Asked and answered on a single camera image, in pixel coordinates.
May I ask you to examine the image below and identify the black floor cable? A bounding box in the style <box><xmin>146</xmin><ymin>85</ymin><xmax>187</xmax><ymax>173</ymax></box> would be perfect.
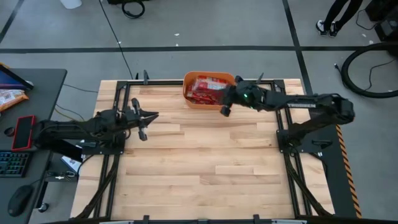
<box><xmin>98</xmin><ymin>0</ymin><xmax>134</xmax><ymax>80</ymax></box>

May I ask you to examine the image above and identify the thin black desk cable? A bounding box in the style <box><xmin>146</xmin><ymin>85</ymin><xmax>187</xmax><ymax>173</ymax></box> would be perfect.
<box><xmin>63</xmin><ymin>83</ymin><xmax>99</xmax><ymax>94</ymax></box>

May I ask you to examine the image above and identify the orange plastic basket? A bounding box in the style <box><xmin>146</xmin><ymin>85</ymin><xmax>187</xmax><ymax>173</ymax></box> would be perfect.
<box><xmin>182</xmin><ymin>71</ymin><xmax>236</xmax><ymax>110</ymax></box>

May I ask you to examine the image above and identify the white bucket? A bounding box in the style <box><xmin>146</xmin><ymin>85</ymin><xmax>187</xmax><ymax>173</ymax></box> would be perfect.
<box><xmin>59</xmin><ymin>0</ymin><xmax>83</xmax><ymax>10</ymax></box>

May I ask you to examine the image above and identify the laptop with purple screen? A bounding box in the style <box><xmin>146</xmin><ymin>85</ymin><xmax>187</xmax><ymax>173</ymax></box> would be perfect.
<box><xmin>0</xmin><ymin>62</ymin><xmax>34</xmax><ymax>91</ymax></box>

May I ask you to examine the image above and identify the person's shoe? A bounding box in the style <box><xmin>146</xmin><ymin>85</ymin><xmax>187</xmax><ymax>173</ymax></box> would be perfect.
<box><xmin>328</xmin><ymin>21</ymin><xmax>341</xmax><ymax>39</ymax></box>
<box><xmin>315</xmin><ymin>19</ymin><xmax>328</xmax><ymax>36</ymax></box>

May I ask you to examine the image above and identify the person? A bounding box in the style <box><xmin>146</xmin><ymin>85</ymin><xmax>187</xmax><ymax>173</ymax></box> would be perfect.
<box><xmin>315</xmin><ymin>0</ymin><xmax>364</xmax><ymax>39</ymax></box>

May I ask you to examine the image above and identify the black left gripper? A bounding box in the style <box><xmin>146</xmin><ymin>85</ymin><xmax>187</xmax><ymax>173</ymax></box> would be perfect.
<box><xmin>119</xmin><ymin>98</ymin><xmax>160</xmax><ymax>142</ymax></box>

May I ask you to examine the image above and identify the black aluminium table frame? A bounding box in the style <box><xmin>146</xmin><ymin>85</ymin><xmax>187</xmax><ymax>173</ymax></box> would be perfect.
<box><xmin>74</xmin><ymin>70</ymin><xmax>335</xmax><ymax>224</ymax></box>

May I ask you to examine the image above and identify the black computer mouse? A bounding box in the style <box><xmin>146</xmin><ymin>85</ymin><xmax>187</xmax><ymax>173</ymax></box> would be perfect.
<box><xmin>7</xmin><ymin>184</ymin><xmax>34</xmax><ymax>218</ymax></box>

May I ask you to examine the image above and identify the yellow cable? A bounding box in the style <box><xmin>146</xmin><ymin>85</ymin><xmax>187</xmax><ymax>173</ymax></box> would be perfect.
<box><xmin>54</xmin><ymin>104</ymin><xmax>86</xmax><ymax>123</ymax></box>

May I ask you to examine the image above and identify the red smartphone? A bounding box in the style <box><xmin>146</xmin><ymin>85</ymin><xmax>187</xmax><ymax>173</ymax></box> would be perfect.
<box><xmin>11</xmin><ymin>114</ymin><xmax>37</xmax><ymax>152</ymax></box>

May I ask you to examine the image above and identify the orange snack bag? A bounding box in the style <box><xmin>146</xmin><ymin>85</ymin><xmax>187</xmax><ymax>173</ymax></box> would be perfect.
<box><xmin>0</xmin><ymin>89</ymin><xmax>30</xmax><ymax>113</ymax></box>

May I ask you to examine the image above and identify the large black hose ring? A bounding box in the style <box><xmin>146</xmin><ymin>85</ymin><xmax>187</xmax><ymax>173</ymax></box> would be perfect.
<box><xmin>340</xmin><ymin>41</ymin><xmax>398</xmax><ymax>100</ymax></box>

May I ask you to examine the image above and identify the black equipment case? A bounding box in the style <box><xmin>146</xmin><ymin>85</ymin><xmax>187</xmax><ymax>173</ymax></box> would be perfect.
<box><xmin>364</xmin><ymin>0</ymin><xmax>398</xmax><ymax>43</ymax></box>

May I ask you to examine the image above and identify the black panel with hazard stripe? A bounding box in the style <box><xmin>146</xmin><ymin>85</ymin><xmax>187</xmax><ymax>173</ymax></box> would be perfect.
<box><xmin>307</xmin><ymin>108</ymin><xmax>363</xmax><ymax>219</ymax></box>

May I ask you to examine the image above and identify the black backlit keyboard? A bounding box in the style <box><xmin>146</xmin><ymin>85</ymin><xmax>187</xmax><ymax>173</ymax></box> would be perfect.
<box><xmin>0</xmin><ymin>151</ymin><xmax>32</xmax><ymax>179</ymax></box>

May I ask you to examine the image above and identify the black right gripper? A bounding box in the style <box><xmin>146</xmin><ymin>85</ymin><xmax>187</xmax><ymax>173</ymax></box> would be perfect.
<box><xmin>221</xmin><ymin>76</ymin><xmax>245</xmax><ymax>117</ymax></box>

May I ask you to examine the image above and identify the black coiled cable loop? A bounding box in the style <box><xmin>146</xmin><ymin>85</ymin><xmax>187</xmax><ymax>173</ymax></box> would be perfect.
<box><xmin>121</xmin><ymin>0</ymin><xmax>146</xmax><ymax>20</ymax></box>

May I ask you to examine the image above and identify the black desk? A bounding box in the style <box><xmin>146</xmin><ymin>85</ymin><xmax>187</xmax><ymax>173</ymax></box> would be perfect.
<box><xmin>0</xmin><ymin>68</ymin><xmax>68</xmax><ymax>224</ymax></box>

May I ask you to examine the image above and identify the black desk foot bar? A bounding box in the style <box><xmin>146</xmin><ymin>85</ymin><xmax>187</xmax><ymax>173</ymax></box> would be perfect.
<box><xmin>46</xmin><ymin>146</ymin><xmax>84</xmax><ymax>162</ymax></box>

